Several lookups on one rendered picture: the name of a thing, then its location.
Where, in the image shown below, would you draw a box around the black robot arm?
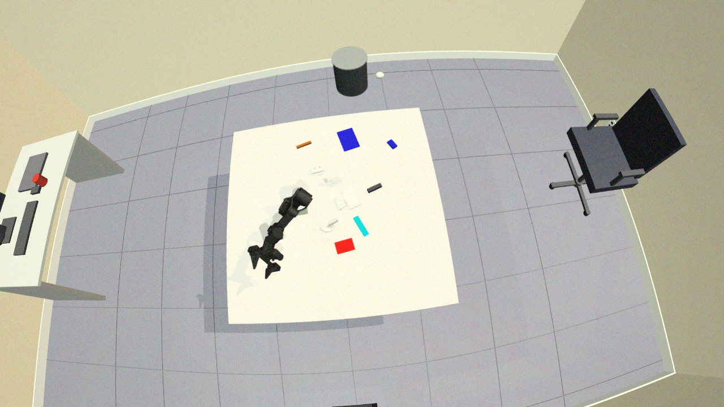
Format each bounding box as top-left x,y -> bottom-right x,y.
263,188 -> 313,262

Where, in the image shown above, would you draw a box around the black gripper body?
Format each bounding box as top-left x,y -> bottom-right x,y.
247,243 -> 281,271

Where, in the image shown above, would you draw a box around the blue flat rectangular plate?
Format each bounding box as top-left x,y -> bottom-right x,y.
337,128 -> 360,151

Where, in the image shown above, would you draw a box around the cyan flat plate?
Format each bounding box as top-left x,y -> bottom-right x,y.
353,216 -> 369,237

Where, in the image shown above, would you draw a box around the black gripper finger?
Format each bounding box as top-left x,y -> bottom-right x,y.
265,267 -> 278,279
249,252 -> 262,269

